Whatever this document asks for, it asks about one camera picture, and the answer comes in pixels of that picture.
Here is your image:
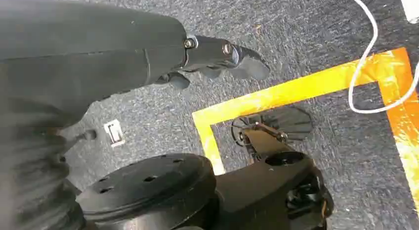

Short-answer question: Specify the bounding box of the white cable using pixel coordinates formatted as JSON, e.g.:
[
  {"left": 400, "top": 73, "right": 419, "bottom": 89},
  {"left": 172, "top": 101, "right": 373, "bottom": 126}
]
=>
[{"left": 343, "top": 0, "right": 419, "bottom": 115}]

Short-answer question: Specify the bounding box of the white box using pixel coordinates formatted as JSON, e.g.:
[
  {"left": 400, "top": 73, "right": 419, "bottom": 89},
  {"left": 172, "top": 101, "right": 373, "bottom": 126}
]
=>
[{"left": 398, "top": 0, "right": 419, "bottom": 25}]

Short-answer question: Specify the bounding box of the black round robot joint housing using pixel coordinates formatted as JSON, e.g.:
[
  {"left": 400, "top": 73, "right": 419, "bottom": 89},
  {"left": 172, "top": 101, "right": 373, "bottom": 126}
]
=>
[{"left": 76, "top": 152, "right": 217, "bottom": 230}]

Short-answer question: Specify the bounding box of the yellow floor tape strip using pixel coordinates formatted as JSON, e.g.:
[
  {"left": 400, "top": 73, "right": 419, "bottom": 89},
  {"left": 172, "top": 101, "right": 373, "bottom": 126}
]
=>
[
  {"left": 191, "top": 47, "right": 408, "bottom": 126},
  {"left": 376, "top": 48, "right": 419, "bottom": 213},
  {"left": 193, "top": 118, "right": 226, "bottom": 176}
]

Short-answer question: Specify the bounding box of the white floor label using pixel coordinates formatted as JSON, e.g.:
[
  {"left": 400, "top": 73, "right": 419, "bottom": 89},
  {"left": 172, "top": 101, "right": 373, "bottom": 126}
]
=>
[{"left": 103, "top": 119, "right": 126, "bottom": 148}]

